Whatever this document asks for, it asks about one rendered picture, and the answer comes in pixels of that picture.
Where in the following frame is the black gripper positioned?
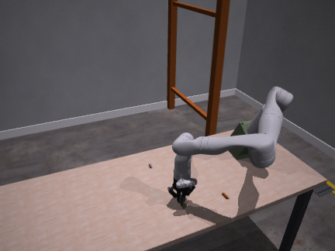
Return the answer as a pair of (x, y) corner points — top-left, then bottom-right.
(167, 178), (195, 204)

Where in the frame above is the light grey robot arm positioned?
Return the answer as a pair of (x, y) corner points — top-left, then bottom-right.
(172, 87), (293, 188)

